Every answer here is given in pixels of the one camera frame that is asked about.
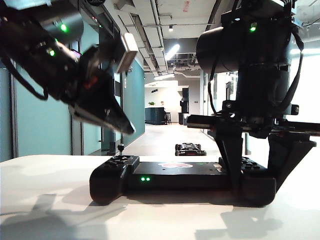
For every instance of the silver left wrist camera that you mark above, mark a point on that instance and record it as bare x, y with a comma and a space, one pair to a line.
127, 51

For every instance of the dark bar counter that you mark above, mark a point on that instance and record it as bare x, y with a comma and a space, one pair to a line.
154, 116

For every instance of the wall room display panel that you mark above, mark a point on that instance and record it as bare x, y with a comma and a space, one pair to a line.
75, 53

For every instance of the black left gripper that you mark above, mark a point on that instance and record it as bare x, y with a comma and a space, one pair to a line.
92, 82

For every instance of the black remote control with joysticks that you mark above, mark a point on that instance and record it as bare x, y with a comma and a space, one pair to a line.
175, 180

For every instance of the black trash bin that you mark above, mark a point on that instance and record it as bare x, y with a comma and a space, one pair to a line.
183, 119

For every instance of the person in white shirt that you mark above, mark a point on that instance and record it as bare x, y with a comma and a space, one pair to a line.
162, 103

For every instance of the tall black machine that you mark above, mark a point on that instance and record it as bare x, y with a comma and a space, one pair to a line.
185, 100

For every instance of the black round ceiling fixture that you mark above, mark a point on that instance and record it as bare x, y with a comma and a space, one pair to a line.
96, 2

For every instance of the black bar stool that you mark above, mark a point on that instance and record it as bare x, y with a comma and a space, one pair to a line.
168, 114

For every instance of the small white wall sign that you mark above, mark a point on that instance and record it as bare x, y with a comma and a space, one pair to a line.
125, 83

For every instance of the black track spot light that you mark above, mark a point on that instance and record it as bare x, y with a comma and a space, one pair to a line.
171, 28

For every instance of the white linear ceiling light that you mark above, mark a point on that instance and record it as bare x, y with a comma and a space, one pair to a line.
164, 76
172, 52

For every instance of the black hanging ceiling device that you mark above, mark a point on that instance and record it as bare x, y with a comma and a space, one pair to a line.
154, 91

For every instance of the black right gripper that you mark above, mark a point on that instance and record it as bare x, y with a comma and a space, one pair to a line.
255, 122

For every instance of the green potted plant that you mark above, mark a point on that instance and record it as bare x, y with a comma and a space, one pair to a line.
151, 103

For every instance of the black quadruped robot dog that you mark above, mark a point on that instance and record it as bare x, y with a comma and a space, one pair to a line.
190, 149

